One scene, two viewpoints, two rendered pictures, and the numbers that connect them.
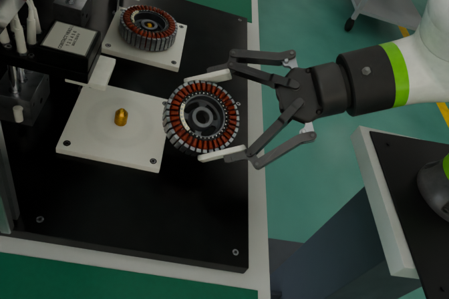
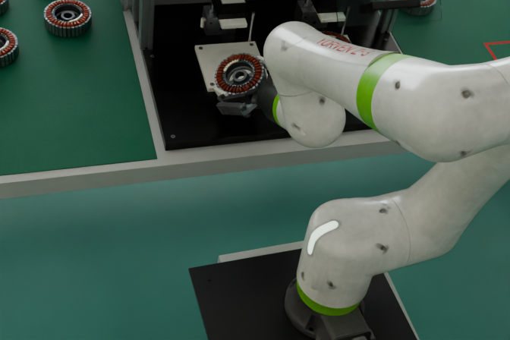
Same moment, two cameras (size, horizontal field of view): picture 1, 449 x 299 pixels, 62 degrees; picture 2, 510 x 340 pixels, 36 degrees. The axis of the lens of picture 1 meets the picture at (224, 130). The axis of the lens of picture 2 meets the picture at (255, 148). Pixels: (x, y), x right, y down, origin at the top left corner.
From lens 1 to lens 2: 150 cm
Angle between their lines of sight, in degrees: 54
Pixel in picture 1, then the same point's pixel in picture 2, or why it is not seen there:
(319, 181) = not seen: outside the picture
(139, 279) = (140, 105)
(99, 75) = (228, 22)
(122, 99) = not seen: hidden behind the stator
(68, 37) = not seen: outside the picture
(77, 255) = (143, 80)
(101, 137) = (214, 59)
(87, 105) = (234, 47)
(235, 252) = (172, 136)
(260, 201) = (225, 154)
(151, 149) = not seen: hidden behind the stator
